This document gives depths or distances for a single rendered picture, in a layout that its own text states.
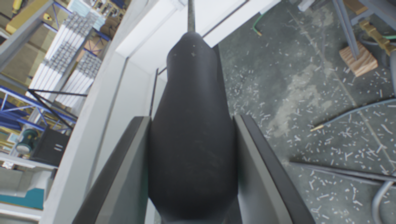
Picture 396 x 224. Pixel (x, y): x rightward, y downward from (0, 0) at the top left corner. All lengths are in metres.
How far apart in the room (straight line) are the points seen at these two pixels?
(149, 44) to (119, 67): 0.04
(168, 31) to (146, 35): 0.03
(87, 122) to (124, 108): 0.05
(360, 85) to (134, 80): 1.05
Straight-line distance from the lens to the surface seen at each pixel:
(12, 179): 0.70
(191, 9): 0.17
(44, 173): 0.75
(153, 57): 0.27
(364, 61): 1.18
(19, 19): 5.17
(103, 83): 0.24
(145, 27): 0.25
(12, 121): 4.79
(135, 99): 0.25
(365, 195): 0.99
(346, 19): 1.05
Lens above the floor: 0.97
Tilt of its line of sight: 35 degrees down
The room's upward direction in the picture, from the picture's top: 57 degrees counter-clockwise
